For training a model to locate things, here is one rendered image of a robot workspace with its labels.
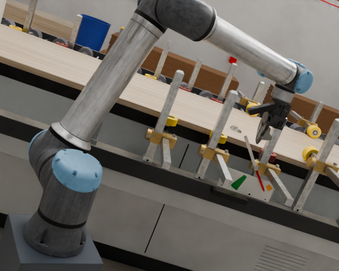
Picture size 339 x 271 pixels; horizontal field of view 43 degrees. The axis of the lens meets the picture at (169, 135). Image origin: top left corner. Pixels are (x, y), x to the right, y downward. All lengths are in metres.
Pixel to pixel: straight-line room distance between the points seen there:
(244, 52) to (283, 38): 7.80
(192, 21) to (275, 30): 7.92
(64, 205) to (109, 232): 1.11
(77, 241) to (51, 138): 0.33
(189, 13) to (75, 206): 0.64
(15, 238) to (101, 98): 0.49
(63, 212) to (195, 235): 1.21
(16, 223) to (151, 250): 1.12
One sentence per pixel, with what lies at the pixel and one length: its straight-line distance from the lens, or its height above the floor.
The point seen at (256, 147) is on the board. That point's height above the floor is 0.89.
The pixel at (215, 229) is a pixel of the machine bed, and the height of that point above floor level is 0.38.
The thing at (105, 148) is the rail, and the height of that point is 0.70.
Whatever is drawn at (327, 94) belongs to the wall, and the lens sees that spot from 9.62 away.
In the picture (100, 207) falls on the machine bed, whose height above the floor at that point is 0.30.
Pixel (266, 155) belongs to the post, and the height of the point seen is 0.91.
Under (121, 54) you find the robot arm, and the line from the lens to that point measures 1.37.
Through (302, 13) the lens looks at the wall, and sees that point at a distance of 9.29.
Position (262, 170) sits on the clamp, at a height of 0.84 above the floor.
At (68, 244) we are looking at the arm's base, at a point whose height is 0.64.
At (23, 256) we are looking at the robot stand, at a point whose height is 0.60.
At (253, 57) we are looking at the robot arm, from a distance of 1.47.
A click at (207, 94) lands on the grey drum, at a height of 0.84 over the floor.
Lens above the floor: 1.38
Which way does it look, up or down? 16 degrees down
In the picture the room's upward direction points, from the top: 21 degrees clockwise
